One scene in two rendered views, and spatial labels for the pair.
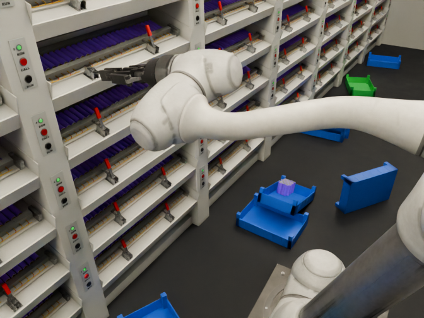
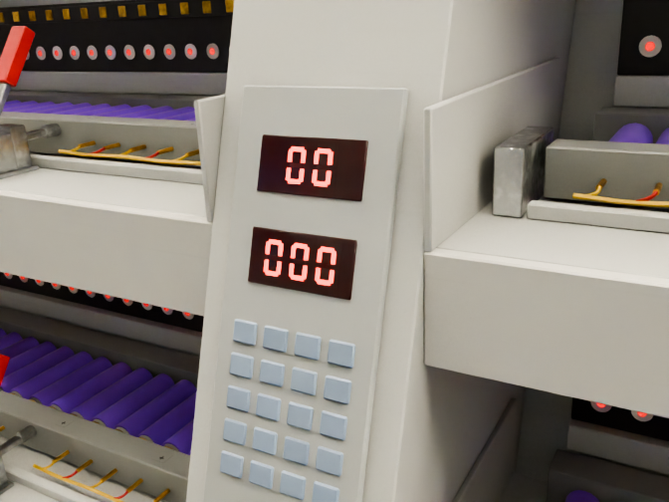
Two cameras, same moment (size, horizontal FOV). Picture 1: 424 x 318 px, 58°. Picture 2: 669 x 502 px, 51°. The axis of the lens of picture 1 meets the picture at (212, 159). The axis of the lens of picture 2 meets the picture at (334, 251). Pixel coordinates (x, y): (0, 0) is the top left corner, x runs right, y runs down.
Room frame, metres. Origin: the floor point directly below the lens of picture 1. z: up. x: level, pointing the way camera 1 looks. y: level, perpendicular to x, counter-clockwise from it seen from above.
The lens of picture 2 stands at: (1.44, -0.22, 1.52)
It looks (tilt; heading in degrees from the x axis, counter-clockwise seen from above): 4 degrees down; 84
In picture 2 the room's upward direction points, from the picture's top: 6 degrees clockwise
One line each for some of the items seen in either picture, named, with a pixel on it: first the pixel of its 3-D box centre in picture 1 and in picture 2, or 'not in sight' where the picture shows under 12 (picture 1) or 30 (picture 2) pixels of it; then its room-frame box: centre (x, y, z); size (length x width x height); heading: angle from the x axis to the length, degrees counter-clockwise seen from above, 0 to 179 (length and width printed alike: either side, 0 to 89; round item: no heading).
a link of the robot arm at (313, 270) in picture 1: (316, 287); not in sight; (0.70, -0.29, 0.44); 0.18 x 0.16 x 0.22; 149
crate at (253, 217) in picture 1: (272, 219); not in sight; (1.42, -0.30, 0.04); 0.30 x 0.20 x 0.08; 55
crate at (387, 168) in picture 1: (365, 187); not in sight; (1.59, -0.81, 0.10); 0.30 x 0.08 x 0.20; 113
